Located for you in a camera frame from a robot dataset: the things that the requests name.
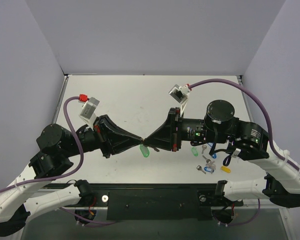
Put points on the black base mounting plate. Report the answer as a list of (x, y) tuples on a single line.
[(153, 201)]

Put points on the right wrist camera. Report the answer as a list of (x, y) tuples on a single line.
[(181, 95)]

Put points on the blue tag key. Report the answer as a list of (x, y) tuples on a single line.
[(206, 169)]

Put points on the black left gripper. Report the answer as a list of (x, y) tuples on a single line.
[(101, 136)]

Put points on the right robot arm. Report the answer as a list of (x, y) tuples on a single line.
[(238, 139)]

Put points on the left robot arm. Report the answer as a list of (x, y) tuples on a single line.
[(61, 155)]

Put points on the silver key cluster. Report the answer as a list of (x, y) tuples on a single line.
[(209, 163)]

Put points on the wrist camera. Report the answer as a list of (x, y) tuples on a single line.
[(87, 113), (181, 95)]

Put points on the yellow key tag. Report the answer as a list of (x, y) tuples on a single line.
[(225, 169)]

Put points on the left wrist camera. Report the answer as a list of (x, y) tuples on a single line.
[(87, 113)]

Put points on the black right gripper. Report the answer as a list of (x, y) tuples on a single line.
[(176, 129)]

